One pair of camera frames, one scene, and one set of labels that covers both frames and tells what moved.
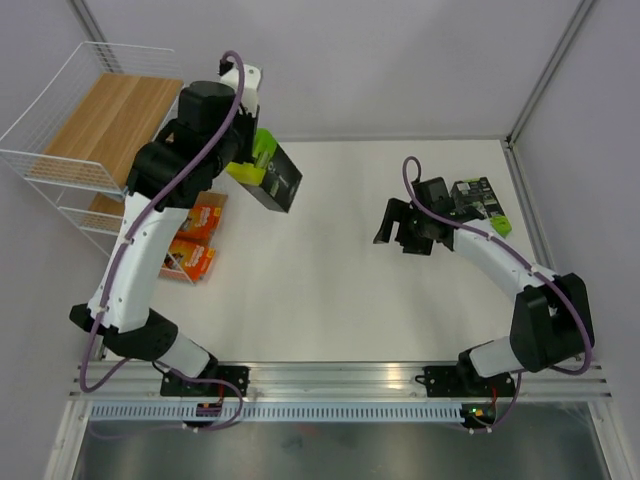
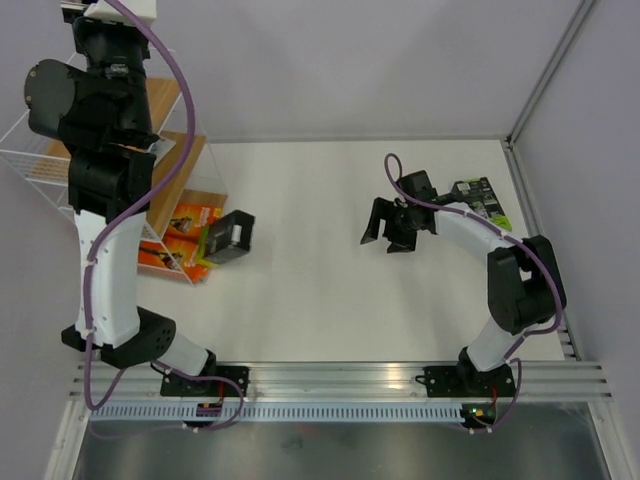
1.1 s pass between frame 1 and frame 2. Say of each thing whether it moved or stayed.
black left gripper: moved
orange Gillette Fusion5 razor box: stayed
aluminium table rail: stayed
